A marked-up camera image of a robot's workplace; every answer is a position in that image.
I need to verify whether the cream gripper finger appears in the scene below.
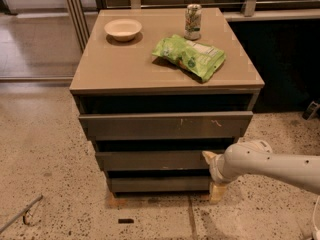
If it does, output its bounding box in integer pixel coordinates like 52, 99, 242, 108
209, 182, 227, 204
202, 151, 217, 165

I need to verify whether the grey drawer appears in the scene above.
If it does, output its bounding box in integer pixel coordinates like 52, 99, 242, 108
95, 150, 208, 171
108, 176, 212, 193
79, 111, 253, 140

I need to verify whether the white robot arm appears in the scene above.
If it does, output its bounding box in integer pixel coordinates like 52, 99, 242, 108
202, 140, 320, 204

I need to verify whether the grey drawer cabinet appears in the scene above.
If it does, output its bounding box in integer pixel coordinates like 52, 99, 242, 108
70, 8, 264, 185

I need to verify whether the green chip bag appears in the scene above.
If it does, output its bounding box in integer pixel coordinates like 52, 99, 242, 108
152, 35, 226, 83

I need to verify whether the small black floor object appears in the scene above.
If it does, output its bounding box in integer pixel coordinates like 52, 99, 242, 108
118, 218, 134, 224

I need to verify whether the dark device on floor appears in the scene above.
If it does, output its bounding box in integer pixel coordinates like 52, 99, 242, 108
302, 101, 320, 120

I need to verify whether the green white soda can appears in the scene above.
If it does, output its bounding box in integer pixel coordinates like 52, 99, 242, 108
185, 4, 202, 40

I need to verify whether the white paper bowl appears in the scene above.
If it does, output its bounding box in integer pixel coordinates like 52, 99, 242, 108
104, 19, 142, 42

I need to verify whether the white cable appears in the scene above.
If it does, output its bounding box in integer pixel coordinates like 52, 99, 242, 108
311, 193, 320, 240

